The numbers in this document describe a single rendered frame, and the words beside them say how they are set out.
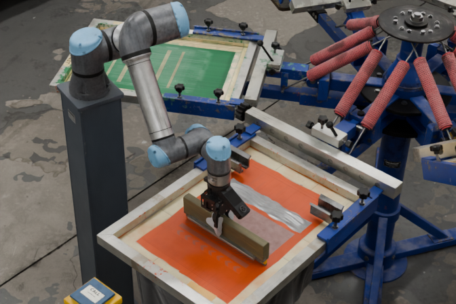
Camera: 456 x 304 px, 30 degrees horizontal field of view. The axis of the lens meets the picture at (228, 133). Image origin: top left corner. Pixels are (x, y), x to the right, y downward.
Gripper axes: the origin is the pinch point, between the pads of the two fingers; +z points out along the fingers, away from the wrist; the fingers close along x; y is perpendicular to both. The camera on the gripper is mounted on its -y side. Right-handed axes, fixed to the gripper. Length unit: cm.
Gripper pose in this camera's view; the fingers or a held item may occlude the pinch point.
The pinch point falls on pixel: (224, 230)
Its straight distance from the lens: 284.3
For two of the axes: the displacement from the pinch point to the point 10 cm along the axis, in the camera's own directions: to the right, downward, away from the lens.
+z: 0.1, 8.2, 5.8
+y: -7.6, -3.7, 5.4
